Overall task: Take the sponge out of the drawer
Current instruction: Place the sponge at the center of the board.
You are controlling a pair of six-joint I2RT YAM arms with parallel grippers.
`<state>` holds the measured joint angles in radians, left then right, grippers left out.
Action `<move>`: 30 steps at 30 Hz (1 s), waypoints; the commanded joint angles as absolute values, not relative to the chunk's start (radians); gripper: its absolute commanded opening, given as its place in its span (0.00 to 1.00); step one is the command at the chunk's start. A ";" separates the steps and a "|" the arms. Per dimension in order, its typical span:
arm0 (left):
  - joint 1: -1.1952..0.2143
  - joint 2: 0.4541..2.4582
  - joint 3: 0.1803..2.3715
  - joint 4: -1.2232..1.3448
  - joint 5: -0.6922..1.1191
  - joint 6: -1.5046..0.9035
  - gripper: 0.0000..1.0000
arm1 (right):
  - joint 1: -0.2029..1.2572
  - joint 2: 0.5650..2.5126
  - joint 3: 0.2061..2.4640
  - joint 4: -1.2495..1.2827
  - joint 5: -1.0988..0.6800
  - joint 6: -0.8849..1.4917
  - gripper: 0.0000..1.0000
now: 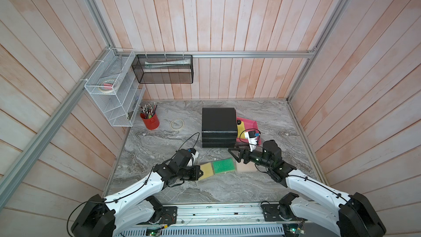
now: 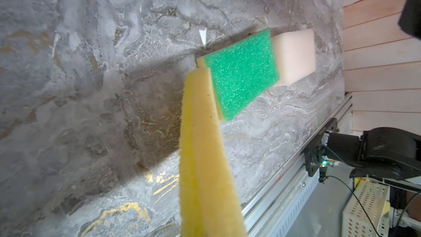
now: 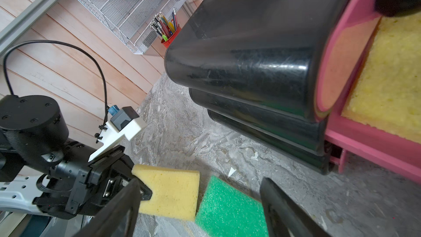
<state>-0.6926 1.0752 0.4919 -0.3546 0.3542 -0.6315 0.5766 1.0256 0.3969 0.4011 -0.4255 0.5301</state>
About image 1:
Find pens in cup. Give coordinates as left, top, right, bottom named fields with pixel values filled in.
left=139, top=103, right=157, bottom=119

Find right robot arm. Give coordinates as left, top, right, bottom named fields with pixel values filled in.
left=229, top=140, right=387, bottom=237

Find aluminium frame crossbar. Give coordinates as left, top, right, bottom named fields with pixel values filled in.
left=115, top=49, right=315, bottom=59

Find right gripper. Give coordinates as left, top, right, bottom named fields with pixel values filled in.
left=229, top=144, right=274, bottom=171

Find dull yellow sponge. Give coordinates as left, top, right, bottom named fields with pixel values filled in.
left=198, top=162, right=214, bottom=181

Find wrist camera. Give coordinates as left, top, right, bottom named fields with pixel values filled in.
left=245, top=129, right=260, bottom=151
left=187, top=148, right=198, bottom=166

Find tape roll in shelf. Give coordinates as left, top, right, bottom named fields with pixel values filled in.
left=98, top=79, right=119, bottom=94

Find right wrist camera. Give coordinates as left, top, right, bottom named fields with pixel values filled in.
left=245, top=129, right=260, bottom=151

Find bright yellow sponge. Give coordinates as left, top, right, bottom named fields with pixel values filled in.
left=237, top=121, right=246, bottom=138

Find black drawer cabinet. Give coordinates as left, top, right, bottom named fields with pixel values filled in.
left=202, top=108, right=238, bottom=148

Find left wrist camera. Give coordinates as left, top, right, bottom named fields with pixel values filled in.
left=187, top=148, right=198, bottom=166

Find white wire shelf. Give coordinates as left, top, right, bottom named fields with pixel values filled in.
left=84, top=48, right=144, bottom=127

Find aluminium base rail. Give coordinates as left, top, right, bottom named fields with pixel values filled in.
left=85, top=200, right=356, bottom=229

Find tape roll on table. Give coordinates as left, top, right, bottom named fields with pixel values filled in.
left=170, top=119, right=184, bottom=131

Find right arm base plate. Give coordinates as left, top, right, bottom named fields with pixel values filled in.
left=260, top=203, right=296, bottom=222

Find beige sponge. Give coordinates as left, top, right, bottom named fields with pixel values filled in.
left=236, top=162, right=258, bottom=173

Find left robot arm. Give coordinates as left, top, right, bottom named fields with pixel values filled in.
left=66, top=148, right=203, bottom=237

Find red pen cup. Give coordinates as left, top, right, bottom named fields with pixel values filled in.
left=140, top=113, right=160, bottom=130

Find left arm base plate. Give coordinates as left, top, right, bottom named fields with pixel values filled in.
left=135, top=206, right=178, bottom=226

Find black mesh basket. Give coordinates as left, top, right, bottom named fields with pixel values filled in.
left=132, top=54, right=194, bottom=84

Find green yellow sponge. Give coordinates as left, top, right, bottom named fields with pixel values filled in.
left=212, top=159, right=236, bottom=174

